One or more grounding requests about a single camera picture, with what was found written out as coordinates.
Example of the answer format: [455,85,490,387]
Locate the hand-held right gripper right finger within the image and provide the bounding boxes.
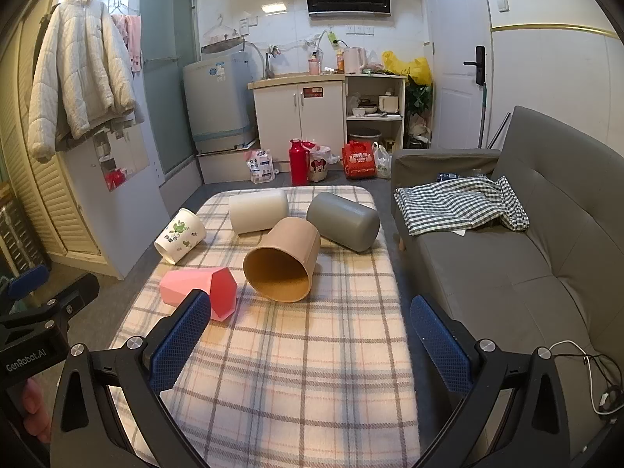
[409,294,571,468]

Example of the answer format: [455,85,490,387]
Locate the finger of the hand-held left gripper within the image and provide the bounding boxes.
[0,263,101,332]

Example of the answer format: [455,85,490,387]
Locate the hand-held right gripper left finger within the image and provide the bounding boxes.
[50,289,213,468]

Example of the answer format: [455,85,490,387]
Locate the pink faceted cup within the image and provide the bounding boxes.
[159,266,239,323]

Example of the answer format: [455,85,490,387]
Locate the white cup with green print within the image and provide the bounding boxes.
[154,208,206,265]

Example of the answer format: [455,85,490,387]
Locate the brown cup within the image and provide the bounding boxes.
[243,217,321,303]

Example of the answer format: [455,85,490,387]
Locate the plain white cup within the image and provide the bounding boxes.
[228,189,290,236]

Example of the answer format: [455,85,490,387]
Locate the grey cup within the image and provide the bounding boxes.
[306,191,381,253]

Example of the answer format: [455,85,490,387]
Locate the person's left hand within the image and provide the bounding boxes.
[19,379,51,433]

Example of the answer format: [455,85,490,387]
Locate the cream louvered door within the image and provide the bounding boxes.
[0,0,104,260]

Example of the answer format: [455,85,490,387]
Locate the plaid blanket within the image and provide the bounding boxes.
[105,185,421,468]

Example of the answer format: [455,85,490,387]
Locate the grey sofa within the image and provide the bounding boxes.
[391,106,624,468]

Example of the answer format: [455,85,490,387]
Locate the green checked cloth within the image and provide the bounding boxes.
[394,175,530,237]

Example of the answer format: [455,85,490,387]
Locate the white and pink refill pouch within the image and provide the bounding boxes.
[245,149,277,184]

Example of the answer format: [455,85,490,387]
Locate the white plastic bag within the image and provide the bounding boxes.
[373,142,393,179]

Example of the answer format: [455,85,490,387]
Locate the red shopping bag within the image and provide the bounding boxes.
[341,140,377,179]

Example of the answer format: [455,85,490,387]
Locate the red thermos flask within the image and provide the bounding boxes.
[289,139,309,186]

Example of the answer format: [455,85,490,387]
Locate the white padded jacket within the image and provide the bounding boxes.
[25,0,138,163]

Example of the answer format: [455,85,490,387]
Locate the pink cartoon bin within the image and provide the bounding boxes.
[305,141,331,183]

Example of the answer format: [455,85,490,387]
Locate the grey washing machine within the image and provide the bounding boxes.
[183,50,259,154]

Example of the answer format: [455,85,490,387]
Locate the frosted glass door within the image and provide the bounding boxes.
[140,0,200,177]

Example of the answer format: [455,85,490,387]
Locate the white sink cabinet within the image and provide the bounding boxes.
[247,73,348,163]

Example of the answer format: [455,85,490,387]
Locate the white open shelf unit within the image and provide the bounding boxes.
[344,74,407,152]

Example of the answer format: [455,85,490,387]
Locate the green plant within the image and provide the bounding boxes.
[406,75,434,119]

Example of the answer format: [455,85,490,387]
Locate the pink hanging clothes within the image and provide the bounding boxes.
[111,14,143,77]

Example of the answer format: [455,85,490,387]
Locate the yellow plastic bag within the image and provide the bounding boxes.
[381,50,433,86]

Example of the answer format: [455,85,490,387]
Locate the metal faucet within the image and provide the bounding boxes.
[265,45,283,79]

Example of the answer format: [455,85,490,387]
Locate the pink electric kettle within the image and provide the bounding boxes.
[344,46,368,75]

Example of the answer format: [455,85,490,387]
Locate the clothes hanger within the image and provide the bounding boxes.
[202,14,245,43]

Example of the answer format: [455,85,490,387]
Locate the white door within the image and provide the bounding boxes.
[422,0,489,150]

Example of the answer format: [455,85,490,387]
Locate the white cable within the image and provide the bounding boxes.
[550,340,624,417]

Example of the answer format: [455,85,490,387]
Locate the black cable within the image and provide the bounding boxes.
[560,348,624,403]

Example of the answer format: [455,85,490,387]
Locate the black door handle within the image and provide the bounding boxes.
[464,46,487,83]

